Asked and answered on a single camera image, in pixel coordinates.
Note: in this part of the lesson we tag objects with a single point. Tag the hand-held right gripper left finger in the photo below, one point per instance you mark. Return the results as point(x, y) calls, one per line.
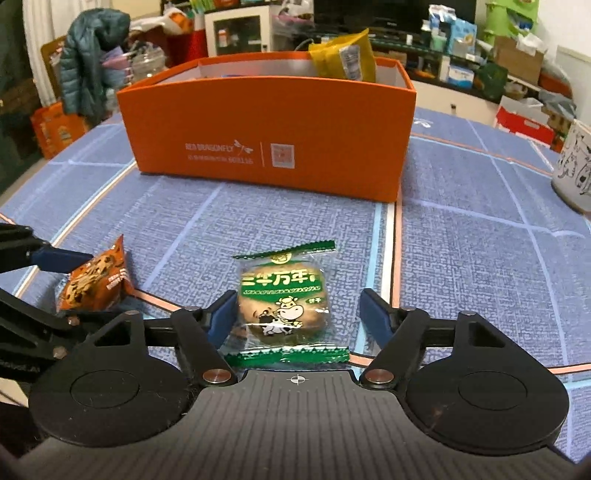
point(222, 314)

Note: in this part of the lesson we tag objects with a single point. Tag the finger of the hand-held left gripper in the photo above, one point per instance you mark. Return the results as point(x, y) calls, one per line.
point(27, 318)
point(55, 259)

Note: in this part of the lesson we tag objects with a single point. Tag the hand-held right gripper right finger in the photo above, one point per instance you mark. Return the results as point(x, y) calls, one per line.
point(374, 314)

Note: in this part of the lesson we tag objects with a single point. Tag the orange chocolate chip cookie packet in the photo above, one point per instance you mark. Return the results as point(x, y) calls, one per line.
point(92, 277)

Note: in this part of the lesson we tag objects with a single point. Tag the green cow cookie packet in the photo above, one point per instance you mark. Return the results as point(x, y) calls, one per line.
point(281, 304)

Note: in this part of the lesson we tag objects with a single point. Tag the orange cardboard box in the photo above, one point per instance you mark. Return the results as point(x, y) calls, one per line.
point(277, 129)

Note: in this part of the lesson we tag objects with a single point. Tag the yellow snack bag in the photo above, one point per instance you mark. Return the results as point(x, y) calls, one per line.
point(341, 55)

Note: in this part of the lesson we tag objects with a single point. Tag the blue checked tablecloth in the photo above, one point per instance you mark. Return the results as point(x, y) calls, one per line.
point(461, 240)

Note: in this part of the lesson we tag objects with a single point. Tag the orange paper bag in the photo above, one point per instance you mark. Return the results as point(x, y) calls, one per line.
point(60, 131)

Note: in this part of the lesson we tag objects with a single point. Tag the teal puffer jacket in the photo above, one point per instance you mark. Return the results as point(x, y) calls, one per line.
point(90, 69)

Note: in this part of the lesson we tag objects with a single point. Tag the low television stand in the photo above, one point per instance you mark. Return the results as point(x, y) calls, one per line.
point(443, 97)

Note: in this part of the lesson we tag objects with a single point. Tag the red white box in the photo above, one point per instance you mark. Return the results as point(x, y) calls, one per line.
point(524, 124)

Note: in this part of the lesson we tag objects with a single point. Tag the white cat print mug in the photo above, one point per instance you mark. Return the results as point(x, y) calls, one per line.
point(575, 166)

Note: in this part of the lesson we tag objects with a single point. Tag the white glass door cabinet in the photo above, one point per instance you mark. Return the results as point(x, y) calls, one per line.
point(238, 30)

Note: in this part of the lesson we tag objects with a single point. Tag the brown cardboard box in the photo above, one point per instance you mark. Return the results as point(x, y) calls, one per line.
point(517, 60)

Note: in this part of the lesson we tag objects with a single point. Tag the black flat television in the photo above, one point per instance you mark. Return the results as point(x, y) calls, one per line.
point(392, 14)

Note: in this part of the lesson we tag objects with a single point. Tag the green plastic rack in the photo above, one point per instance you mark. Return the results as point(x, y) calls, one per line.
point(510, 21)

